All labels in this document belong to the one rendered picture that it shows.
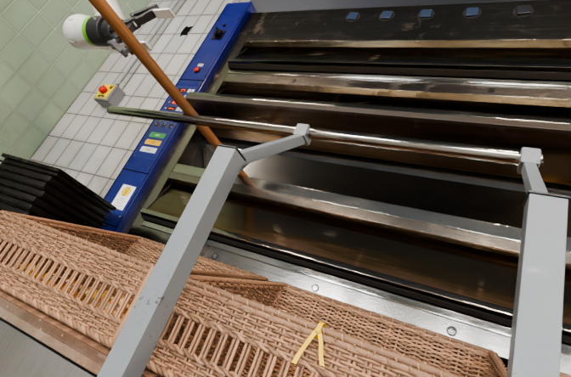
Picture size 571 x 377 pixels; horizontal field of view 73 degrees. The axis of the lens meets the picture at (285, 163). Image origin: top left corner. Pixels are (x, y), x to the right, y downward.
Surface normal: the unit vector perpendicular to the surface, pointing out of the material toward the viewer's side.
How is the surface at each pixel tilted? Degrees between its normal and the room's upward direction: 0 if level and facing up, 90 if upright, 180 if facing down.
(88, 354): 90
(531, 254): 90
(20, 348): 90
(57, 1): 90
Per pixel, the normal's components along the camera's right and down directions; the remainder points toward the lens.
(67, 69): 0.88, 0.14
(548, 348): -0.33, -0.53
